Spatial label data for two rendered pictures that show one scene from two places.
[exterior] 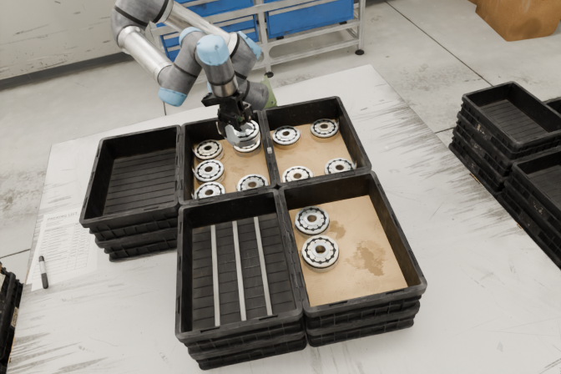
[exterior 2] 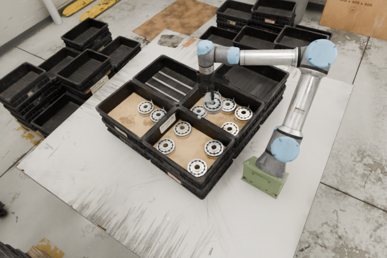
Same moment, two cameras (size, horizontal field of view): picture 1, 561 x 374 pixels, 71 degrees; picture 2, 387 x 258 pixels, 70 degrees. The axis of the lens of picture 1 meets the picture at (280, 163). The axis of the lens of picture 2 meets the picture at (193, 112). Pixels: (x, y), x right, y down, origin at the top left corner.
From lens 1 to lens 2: 1.77 m
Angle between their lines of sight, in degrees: 78
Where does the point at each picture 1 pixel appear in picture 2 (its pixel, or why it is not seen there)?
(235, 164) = (224, 120)
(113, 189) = (260, 77)
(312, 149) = (194, 155)
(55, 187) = not seen: hidden behind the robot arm
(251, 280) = (164, 89)
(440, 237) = (109, 173)
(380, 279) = (119, 117)
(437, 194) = (120, 200)
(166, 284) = not seen: hidden behind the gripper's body
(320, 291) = (138, 100)
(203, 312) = (171, 74)
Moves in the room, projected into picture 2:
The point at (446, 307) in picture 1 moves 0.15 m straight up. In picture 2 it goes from (97, 144) to (88, 130)
